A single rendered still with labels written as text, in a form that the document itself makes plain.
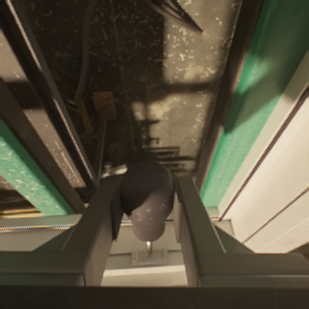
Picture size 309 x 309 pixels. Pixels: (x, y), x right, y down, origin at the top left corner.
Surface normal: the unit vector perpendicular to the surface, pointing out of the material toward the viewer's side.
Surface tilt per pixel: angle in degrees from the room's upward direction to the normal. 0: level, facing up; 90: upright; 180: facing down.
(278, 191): 90
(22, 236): 90
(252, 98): 0
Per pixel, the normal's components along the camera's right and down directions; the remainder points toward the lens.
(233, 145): 0.06, 0.79
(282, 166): -1.00, 0.04
